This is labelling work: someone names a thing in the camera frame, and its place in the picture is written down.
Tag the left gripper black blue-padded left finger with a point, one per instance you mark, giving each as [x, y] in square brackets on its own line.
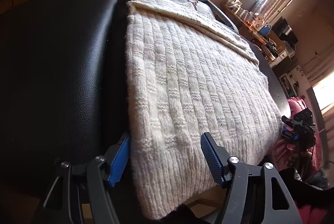
[75, 183]

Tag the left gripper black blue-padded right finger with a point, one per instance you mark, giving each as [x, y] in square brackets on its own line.
[254, 194]

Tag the cream knitted sweater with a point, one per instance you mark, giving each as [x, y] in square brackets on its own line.
[188, 74]

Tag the pink ruffled garment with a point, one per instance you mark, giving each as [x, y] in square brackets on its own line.
[298, 162]

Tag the black leather padded bench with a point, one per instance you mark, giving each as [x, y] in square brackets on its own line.
[63, 87]

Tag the black computer monitor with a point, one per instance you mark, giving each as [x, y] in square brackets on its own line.
[284, 31]

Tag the blue round-backed chair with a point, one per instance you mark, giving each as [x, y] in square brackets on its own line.
[265, 30]

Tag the cluttered wooden desk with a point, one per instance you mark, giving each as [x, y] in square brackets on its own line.
[248, 24]

